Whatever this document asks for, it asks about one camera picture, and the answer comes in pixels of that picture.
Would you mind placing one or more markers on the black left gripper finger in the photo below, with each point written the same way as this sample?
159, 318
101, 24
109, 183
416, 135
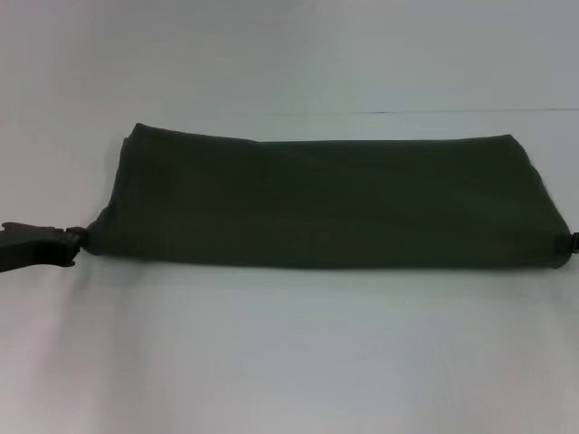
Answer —
74, 237
72, 257

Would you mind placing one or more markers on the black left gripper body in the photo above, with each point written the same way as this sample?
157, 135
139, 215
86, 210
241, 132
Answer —
31, 246

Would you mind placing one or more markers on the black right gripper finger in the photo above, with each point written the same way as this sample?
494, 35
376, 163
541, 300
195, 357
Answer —
569, 242

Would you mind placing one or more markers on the dark green FREE t-shirt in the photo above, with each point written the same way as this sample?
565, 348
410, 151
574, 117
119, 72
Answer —
316, 203

